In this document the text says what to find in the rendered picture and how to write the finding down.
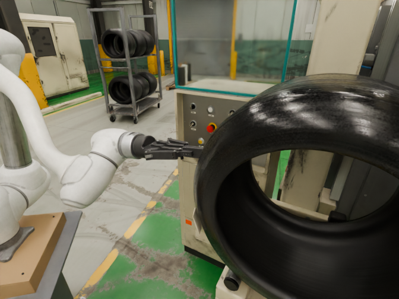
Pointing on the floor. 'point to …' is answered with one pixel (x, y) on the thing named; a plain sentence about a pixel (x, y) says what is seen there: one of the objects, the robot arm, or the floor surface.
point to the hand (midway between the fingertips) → (195, 152)
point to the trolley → (136, 91)
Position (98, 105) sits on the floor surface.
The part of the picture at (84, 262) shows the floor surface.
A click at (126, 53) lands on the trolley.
